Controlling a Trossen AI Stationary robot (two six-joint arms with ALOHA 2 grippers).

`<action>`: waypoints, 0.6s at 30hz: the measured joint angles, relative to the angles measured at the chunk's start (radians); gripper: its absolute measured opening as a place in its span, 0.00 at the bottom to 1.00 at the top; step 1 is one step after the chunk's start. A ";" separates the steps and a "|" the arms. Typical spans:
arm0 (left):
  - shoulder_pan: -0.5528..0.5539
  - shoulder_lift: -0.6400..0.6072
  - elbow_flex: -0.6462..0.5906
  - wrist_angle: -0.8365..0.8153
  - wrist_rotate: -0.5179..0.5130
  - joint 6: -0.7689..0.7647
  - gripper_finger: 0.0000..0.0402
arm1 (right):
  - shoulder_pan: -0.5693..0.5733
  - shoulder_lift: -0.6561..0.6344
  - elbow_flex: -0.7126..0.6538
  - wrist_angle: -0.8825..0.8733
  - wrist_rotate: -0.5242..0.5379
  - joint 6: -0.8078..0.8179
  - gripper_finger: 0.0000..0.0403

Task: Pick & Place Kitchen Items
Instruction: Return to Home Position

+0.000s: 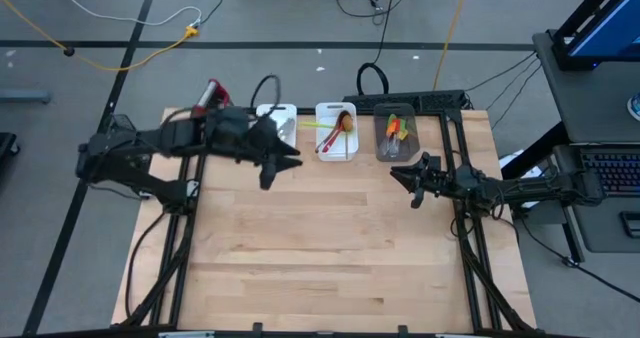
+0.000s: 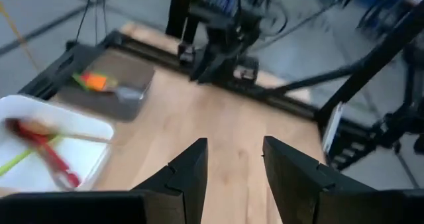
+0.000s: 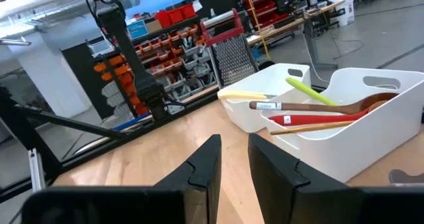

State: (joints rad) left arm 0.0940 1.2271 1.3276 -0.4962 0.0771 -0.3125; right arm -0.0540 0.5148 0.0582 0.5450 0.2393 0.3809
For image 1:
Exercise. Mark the black aluminium table frame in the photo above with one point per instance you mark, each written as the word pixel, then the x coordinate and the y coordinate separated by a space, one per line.
pixel 180 278

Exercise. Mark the gold metal spoon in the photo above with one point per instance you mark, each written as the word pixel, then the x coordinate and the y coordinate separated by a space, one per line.
pixel 347 124

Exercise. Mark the black perforated metal case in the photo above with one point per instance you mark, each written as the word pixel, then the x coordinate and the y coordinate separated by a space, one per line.
pixel 435 100

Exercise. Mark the round white-blue object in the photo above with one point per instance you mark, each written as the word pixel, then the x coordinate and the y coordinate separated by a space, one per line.
pixel 636 107

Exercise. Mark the grey keyboard shelf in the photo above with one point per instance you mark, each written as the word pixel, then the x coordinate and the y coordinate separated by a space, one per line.
pixel 600 223

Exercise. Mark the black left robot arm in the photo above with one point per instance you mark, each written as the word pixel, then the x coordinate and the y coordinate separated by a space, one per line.
pixel 150 143

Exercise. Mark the grey cart base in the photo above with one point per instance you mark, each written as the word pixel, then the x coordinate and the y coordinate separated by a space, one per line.
pixel 25 96

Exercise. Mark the dark wooden spoon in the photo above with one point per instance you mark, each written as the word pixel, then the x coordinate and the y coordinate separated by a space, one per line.
pixel 332 133

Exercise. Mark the red silicone spoon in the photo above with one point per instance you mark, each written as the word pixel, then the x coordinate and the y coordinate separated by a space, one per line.
pixel 332 140

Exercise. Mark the black backlit keyboard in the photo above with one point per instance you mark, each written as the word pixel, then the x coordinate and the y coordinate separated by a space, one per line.
pixel 617 170

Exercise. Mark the white plastic bin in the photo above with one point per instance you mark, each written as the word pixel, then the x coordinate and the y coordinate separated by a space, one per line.
pixel 287 128
pixel 350 148

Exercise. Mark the black caster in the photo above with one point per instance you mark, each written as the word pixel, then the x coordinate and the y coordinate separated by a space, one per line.
pixel 7 143

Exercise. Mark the small black device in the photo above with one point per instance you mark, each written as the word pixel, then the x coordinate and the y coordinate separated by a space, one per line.
pixel 631 224

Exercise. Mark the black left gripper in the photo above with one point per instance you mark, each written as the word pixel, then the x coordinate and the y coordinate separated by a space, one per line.
pixel 245 138

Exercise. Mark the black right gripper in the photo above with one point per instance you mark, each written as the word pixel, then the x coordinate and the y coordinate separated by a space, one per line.
pixel 432 180

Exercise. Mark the green silicone spoon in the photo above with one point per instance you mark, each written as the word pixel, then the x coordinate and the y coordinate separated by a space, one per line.
pixel 315 125

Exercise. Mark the black vented controller box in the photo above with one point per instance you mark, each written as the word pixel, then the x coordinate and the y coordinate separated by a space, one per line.
pixel 120 123

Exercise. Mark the black desk monitor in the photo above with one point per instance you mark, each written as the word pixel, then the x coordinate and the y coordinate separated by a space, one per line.
pixel 610 28

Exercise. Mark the white box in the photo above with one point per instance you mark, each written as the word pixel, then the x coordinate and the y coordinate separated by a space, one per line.
pixel 511 160

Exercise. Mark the grey plastic bin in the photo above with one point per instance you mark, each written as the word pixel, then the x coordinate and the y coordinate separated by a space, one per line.
pixel 395 153

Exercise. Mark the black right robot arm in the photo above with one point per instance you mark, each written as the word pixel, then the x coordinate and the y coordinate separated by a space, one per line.
pixel 525 188

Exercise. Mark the grey desk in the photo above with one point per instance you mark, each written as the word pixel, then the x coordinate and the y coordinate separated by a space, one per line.
pixel 590 103

